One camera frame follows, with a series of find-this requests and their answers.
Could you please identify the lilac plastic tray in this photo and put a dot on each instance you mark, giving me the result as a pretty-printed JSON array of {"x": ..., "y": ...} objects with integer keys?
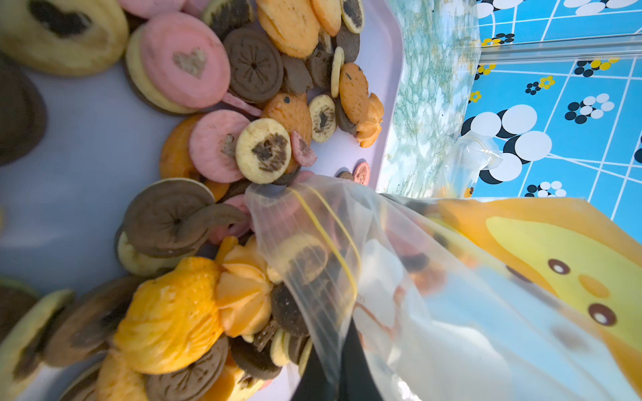
[{"x": 63, "y": 202}]

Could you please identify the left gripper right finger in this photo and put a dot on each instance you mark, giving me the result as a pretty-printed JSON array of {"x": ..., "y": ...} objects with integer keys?
[{"x": 356, "y": 382}]

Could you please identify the ziploc bag of cookies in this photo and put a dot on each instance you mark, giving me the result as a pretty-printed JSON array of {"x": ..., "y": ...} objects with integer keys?
[
  {"x": 455, "y": 299},
  {"x": 460, "y": 170}
]

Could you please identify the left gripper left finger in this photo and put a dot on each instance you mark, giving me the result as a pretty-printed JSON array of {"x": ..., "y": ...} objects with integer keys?
[{"x": 314, "y": 386}]

